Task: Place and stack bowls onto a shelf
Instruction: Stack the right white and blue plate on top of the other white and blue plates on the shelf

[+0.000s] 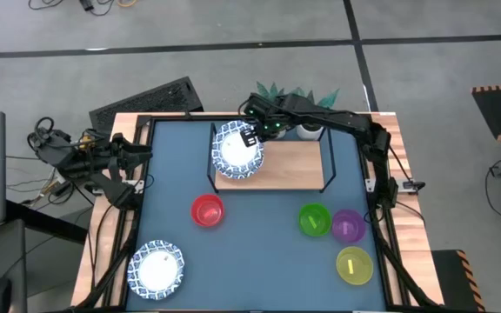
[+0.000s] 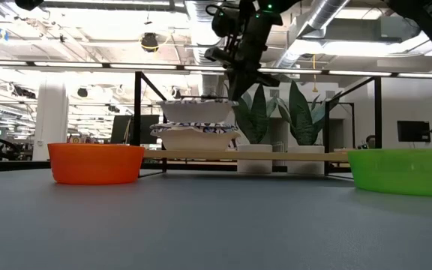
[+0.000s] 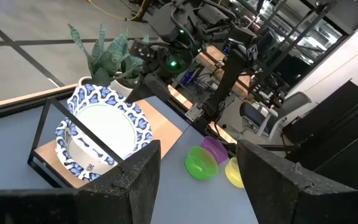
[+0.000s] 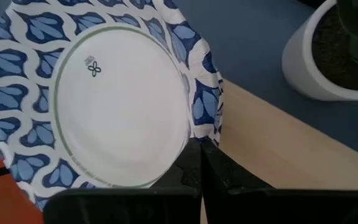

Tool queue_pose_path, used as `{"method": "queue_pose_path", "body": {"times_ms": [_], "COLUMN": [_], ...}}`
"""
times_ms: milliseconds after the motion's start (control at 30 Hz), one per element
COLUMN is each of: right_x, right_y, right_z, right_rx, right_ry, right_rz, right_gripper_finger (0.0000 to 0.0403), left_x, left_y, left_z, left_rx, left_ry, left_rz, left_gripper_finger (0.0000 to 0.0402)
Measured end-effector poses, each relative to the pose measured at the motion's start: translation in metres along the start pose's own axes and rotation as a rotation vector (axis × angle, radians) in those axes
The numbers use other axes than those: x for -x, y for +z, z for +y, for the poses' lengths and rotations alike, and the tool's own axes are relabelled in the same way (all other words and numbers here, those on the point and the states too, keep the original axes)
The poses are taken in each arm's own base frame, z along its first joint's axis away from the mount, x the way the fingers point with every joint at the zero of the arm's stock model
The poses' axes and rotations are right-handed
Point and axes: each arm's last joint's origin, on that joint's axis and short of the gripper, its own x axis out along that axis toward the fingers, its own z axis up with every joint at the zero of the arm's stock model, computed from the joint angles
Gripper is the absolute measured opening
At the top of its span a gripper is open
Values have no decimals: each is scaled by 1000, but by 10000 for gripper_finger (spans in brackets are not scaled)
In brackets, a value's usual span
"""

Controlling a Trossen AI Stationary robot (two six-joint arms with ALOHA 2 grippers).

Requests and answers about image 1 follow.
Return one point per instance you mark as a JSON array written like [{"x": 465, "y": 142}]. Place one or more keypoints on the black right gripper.
[{"x": 265, "y": 113}]

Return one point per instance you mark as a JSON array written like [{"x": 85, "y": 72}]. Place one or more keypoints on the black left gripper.
[{"x": 119, "y": 155}]

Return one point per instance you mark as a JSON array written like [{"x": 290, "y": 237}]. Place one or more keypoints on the blue patterned paper bowl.
[
  {"x": 233, "y": 176},
  {"x": 155, "y": 269},
  {"x": 237, "y": 150}
]

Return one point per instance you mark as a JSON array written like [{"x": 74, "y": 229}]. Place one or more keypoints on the red plastic bowl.
[{"x": 207, "y": 211}]

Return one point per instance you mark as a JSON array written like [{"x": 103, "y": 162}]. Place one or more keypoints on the green plastic bowl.
[{"x": 315, "y": 219}]

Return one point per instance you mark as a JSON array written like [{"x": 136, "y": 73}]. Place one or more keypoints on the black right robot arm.
[{"x": 342, "y": 119}]

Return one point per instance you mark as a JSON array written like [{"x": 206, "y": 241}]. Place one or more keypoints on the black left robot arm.
[{"x": 76, "y": 158}]

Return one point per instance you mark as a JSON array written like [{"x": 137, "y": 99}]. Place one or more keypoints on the black perforated panel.
[{"x": 146, "y": 102}]

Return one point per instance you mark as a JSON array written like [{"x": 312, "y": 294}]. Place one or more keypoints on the blue table mat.
[{"x": 255, "y": 261}]

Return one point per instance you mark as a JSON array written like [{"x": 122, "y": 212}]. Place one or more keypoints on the purple plastic bowl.
[{"x": 348, "y": 226}]

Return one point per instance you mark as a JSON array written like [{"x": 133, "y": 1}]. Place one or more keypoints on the yellow plastic bowl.
[{"x": 354, "y": 266}]

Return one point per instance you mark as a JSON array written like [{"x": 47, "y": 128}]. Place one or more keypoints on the wooden shelf with black frame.
[{"x": 289, "y": 165}]

